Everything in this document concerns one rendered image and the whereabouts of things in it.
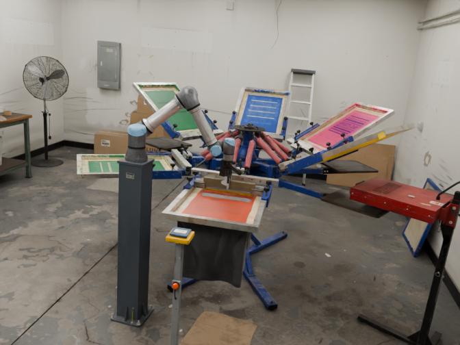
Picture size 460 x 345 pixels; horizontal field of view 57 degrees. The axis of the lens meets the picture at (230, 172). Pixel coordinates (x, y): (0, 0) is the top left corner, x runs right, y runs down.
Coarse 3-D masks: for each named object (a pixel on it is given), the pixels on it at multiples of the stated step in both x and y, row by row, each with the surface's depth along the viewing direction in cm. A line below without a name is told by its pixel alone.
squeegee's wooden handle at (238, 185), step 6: (204, 180) 308; (210, 180) 307; (216, 180) 306; (222, 180) 305; (210, 186) 308; (216, 186) 307; (222, 186) 306; (234, 186) 305; (240, 186) 304; (246, 186) 303; (252, 186) 302
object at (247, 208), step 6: (246, 198) 303; (252, 198) 304; (240, 204) 290; (246, 204) 291; (252, 204) 292; (246, 210) 280; (216, 216) 265; (222, 216) 266; (228, 216) 267; (234, 216) 267; (240, 216) 268; (246, 216) 269
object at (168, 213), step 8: (184, 192) 292; (176, 200) 277; (264, 200) 292; (168, 208) 262; (176, 208) 271; (264, 208) 280; (168, 216) 254; (176, 216) 253; (184, 216) 252; (192, 216) 252; (200, 216) 253; (256, 216) 261; (200, 224) 252; (208, 224) 251; (216, 224) 250; (224, 224) 249; (232, 224) 248; (240, 224) 248; (248, 224) 249; (256, 224) 250; (256, 232) 246
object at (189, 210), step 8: (200, 192) 306; (208, 192) 307; (216, 192) 309; (224, 192) 310; (192, 200) 290; (200, 200) 291; (208, 200) 292; (216, 200) 294; (192, 208) 275; (208, 216) 264
